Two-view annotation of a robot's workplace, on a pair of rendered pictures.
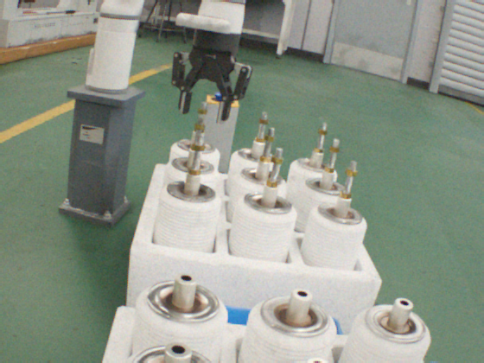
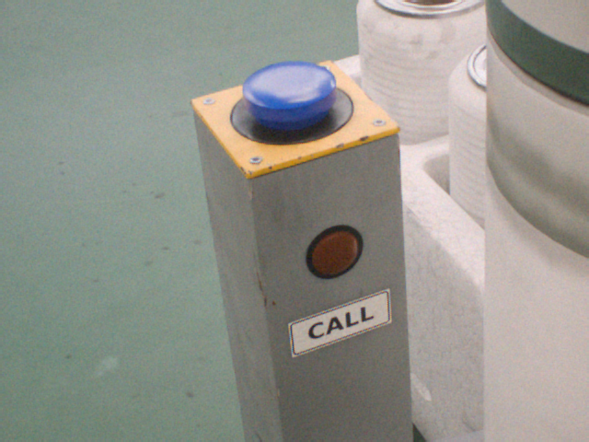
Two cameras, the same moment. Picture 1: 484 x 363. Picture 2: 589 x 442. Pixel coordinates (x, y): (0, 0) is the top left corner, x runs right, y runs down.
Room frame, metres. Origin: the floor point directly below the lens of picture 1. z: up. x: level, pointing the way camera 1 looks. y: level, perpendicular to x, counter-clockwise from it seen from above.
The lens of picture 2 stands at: (1.27, 0.51, 0.57)
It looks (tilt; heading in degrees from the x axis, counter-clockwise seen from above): 35 degrees down; 257
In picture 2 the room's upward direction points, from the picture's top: 6 degrees counter-clockwise
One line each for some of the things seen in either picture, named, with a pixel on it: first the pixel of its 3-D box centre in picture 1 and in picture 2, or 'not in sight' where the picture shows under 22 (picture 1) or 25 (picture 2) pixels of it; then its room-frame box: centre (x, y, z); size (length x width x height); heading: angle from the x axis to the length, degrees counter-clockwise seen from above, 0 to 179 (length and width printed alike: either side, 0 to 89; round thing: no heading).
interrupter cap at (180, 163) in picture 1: (193, 166); not in sight; (0.87, 0.09, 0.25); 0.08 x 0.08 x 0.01
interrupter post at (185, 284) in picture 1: (184, 291); not in sight; (0.45, 0.04, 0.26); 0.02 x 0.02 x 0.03
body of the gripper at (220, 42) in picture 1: (213, 53); not in sight; (0.87, 0.09, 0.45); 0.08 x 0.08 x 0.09
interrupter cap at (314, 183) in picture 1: (325, 187); not in sight; (0.90, -0.15, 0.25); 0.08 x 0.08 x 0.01
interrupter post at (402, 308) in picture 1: (399, 315); not in sight; (0.48, -0.20, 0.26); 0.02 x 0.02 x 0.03
